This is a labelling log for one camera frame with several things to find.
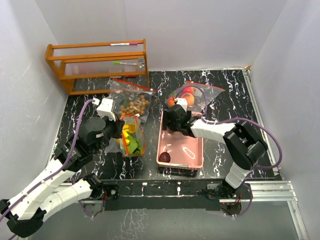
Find yellow bananas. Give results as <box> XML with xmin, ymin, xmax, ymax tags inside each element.
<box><xmin>122</xmin><ymin>124</ymin><xmax>136</xmax><ymax>145</ymax></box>

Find orange peach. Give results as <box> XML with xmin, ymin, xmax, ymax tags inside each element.
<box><xmin>181</xmin><ymin>92</ymin><xmax>195</xmax><ymax>107</ymax></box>
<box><xmin>166</xmin><ymin>97</ymin><xmax>175</xmax><ymax>108</ymax></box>

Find longan bunch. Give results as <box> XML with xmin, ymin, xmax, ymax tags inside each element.
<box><xmin>119</xmin><ymin>94</ymin><xmax>150</xmax><ymax>117</ymax></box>

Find green cucumber leaf vegetable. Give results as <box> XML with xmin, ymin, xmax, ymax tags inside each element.
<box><xmin>126</xmin><ymin>136</ymin><xmax>144</xmax><ymax>155</ymax></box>

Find clear zip bag orange zipper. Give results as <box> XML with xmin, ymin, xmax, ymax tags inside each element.
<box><xmin>165</xmin><ymin>81</ymin><xmax>225</xmax><ymax>115</ymax></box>

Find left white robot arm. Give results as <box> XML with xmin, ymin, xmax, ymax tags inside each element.
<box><xmin>0</xmin><ymin>117</ymin><xmax>125</xmax><ymax>238</ymax></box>

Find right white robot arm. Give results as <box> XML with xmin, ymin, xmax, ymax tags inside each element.
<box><xmin>162</xmin><ymin>104</ymin><xmax>268</xmax><ymax>199</ymax></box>

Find purple passion fruit front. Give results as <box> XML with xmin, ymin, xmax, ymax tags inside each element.
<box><xmin>158</xmin><ymin>151</ymin><xmax>171</xmax><ymax>163</ymax></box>

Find pink plastic basket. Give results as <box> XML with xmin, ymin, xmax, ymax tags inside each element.
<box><xmin>156</xmin><ymin>120</ymin><xmax>204</xmax><ymax>171</ymax></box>

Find green marker pen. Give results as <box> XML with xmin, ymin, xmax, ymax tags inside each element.
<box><xmin>113</xmin><ymin>61</ymin><xmax>139</xmax><ymax>66</ymax></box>

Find wooden shelf rack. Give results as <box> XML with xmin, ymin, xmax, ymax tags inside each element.
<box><xmin>44</xmin><ymin>39</ymin><xmax>150</xmax><ymax>96</ymax></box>

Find pink white marker pen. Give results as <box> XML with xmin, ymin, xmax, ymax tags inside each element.
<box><xmin>110</xmin><ymin>42</ymin><xmax>138</xmax><ymax>46</ymax></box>

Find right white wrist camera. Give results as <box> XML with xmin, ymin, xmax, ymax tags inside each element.
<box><xmin>174</xmin><ymin>97</ymin><xmax>188</xmax><ymax>112</ymax></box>

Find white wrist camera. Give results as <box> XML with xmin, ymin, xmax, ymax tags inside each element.
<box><xmin>174</xmin><ymin>97</ymin><xmax>188</xmax><ymax>112</ymax></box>
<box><xmin>92</xmin><ymin>98</ymin><xmax>116</xmax><ymax>122</ymax></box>

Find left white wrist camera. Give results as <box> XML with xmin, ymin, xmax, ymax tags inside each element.
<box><xmin>92</xmin><ymin>98</ymin><xmax>116</xmax><ymax>122</ymax></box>

